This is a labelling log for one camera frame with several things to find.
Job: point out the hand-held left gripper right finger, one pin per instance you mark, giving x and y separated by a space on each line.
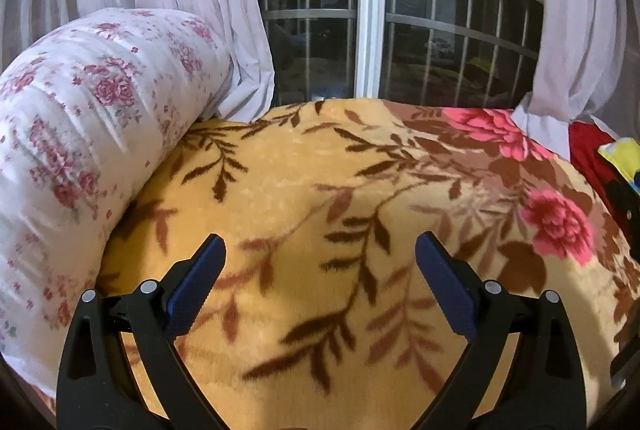
447 285

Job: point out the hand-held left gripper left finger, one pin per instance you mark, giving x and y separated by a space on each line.
197 290

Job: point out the yellow printed cloth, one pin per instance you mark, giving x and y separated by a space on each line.
620 155

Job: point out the red cloth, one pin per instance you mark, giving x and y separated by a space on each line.
585 150

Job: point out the yellow floral fleece blanket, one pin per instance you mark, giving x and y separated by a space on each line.
300 190

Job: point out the dark object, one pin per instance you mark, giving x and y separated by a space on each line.
627 362

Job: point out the white floral pillow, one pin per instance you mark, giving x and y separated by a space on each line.
75 120

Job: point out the white framed barred window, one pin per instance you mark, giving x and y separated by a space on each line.
372 10

